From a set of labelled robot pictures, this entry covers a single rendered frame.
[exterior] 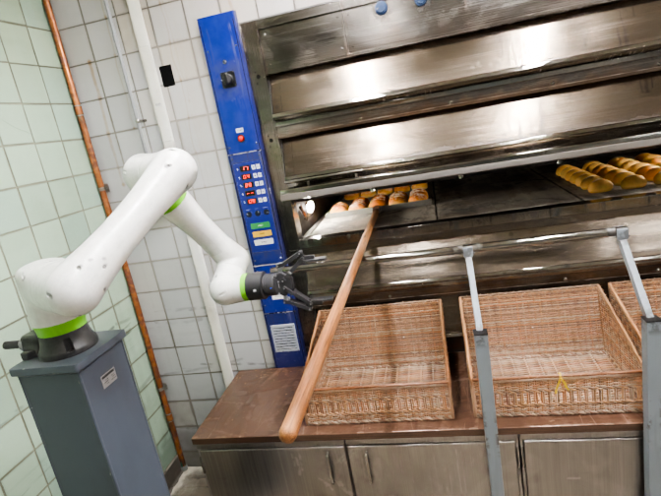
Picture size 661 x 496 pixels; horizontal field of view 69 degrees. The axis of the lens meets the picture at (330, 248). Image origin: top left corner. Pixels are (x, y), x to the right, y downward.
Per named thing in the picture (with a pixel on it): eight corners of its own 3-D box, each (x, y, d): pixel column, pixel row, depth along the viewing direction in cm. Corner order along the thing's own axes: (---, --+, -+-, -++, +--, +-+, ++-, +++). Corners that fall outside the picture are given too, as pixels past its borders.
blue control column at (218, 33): (351, 315, 429) (306, 61, 376) (369, 313, 426) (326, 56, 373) (298, 468, 247) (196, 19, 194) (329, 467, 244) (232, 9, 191)
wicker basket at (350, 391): (328, 362, 228) (317, 308, 221) (450, 354, 216) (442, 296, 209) (303, 427, 182) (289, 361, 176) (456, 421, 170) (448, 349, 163)
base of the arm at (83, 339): (-10, 366, 128) (-18, 345, 126) (33, 341, 142) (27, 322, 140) (74, 360, 122) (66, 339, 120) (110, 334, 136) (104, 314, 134)
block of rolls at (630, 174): (554, 175, 259) (553, 164, 258) (653, 160, 248) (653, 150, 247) (590, 195, 202) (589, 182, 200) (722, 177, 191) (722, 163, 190)
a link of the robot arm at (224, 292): (213, 313, 163) (200, 293, 156) (221, 284, 172) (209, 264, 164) (252, 309, 161) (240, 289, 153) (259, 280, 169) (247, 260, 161)
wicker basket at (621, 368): (463, 352, 215) (456, 294, 208) (602, 343, 202) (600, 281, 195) (472, 419, 169) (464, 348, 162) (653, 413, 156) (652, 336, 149)
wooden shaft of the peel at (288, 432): (296, 446, 78) (293, 430, 77) (278, 447, 78) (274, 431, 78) (379, 215, 239) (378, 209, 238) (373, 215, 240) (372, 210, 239)
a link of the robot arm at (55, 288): (40, 298, 104) (184, 135, 129) (16, 291, 114) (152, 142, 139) (89, 331, 111) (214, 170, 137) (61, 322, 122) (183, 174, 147)
